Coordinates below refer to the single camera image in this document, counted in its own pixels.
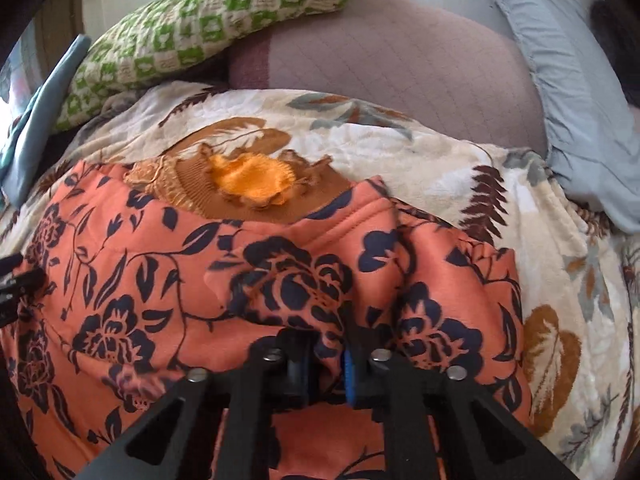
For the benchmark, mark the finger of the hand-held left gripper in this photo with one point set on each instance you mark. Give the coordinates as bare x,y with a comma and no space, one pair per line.
15,287

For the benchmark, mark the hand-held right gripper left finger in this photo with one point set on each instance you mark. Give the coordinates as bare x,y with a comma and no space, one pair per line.
301,377

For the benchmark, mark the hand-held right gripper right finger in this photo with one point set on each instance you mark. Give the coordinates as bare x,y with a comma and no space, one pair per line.
350,376

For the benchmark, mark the orange floral garment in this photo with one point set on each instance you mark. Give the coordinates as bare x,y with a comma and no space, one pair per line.
150,270

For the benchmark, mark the grey-blue sweater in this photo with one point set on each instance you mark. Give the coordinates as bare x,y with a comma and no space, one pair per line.
35,120

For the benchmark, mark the brown orange knitted sweater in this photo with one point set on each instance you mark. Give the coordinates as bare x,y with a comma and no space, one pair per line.
200,196

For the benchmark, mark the cream leaf-print blanket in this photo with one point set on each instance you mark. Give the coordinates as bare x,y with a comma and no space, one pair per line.
450,160

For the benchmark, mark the green checkered pillow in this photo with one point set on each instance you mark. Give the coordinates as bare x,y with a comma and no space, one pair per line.
200,20

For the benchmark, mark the grey-blue pillow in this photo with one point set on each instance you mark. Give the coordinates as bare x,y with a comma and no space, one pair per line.
565,85

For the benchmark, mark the dark fur item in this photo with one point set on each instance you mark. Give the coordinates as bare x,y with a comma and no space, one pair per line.
607,45

